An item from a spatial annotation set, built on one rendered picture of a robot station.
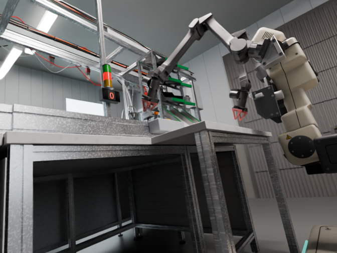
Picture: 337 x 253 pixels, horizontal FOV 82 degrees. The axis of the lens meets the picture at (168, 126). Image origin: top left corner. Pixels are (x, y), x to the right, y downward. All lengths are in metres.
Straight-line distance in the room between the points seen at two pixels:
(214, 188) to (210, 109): 3.64
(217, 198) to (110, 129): 0.47
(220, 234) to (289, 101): 0.73
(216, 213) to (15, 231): 0.53
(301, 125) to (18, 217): 1.07
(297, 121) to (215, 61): 3.55
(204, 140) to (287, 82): 0.62
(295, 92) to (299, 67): 0.12
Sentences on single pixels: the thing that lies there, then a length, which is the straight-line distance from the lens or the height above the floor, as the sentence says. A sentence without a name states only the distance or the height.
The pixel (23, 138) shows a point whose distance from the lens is 0.59.
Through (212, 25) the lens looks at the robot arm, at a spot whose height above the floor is 1.49.
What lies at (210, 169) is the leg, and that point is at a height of 0.70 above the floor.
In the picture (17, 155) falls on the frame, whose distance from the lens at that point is 0.59.
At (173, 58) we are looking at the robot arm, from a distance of 1.25.
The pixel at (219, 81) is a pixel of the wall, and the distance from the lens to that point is 4.30.
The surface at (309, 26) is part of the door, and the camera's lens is 4.09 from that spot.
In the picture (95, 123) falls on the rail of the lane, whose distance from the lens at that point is 0.77.
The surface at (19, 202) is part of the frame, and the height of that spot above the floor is 0.69.
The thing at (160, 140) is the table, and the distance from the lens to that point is 0.78.
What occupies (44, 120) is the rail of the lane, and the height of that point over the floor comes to 0.92.
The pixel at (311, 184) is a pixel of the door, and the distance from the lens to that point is 3.71.
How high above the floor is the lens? 0.71
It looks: 13 degrees up
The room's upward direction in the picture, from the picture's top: 9 degrees counter-clockwise
